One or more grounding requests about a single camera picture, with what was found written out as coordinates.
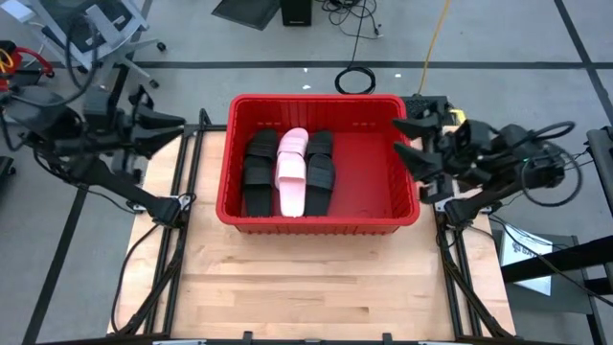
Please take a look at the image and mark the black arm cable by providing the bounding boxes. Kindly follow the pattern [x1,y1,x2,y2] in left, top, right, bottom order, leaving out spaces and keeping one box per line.
[109,192,203,334]
[520,122,583,207]

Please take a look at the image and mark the black coiled cable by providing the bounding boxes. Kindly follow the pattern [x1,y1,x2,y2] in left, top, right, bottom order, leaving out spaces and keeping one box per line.
[334,0,378,97]

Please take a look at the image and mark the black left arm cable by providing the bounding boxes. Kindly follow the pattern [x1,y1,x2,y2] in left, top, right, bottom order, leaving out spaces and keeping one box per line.
[109,192,203,334]

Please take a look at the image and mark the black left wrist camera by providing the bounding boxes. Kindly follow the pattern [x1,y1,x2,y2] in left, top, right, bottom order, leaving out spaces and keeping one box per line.
[83,88,116,124]

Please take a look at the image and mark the black plain-strap slide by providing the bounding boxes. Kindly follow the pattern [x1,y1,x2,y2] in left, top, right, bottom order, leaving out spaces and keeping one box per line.
[306,129,335,159]
[304,152,337,217]

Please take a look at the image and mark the black metal stand beam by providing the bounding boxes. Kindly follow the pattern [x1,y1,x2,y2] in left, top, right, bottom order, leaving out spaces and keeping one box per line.
[500,234,613,345]

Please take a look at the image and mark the pink slide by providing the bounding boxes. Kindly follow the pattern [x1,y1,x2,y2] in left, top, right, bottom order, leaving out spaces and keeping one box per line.
[273,151,307,219]
[279,126,310,159]

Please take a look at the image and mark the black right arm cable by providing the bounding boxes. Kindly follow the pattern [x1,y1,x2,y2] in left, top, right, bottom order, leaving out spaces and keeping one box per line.
[520,122,583,207]

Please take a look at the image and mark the red plastic bin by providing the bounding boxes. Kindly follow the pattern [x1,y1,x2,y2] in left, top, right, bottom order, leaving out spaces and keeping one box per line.
[215,93,421,236]

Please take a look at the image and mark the yellow cable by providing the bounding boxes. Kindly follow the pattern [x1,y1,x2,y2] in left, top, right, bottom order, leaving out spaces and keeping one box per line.
[418,0,451,96]

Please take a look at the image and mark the black aluminium table frame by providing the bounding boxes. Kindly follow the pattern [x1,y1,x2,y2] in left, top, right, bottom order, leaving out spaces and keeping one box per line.
[107,107,516,345]

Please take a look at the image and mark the black perforated box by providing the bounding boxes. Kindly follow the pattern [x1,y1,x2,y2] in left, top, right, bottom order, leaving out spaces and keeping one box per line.
[401,94,451,121]

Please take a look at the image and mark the dark floor mat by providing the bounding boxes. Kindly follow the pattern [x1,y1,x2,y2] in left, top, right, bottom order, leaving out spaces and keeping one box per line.
[210,0,282,31]

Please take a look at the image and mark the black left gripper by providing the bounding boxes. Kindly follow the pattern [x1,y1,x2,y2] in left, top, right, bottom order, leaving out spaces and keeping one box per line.
[107,103,186,173]

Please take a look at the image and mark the black cable tangle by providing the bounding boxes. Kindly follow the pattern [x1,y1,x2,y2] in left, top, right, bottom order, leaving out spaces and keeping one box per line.
[318,0,384,40]

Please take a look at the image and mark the white printed paper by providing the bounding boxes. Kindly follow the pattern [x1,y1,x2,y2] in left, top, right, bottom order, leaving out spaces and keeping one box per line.
[497,224,555,296]

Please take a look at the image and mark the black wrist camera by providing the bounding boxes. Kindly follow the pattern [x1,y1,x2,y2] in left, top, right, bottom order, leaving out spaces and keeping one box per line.
[83,88,116,124]
[452,119,486,155]

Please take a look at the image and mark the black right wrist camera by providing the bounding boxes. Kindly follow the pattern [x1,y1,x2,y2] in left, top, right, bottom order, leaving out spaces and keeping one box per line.
[452,119,486,155]

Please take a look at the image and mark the red hose cart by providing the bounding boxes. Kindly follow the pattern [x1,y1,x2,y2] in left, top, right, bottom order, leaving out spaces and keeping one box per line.
[0,40,55,92]

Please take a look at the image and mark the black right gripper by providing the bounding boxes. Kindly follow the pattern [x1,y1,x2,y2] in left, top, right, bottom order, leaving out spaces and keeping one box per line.
[392,112,473,205]

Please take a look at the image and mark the grey office chair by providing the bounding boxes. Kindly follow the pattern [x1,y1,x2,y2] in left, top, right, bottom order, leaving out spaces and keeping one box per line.
[13,0,168,92]

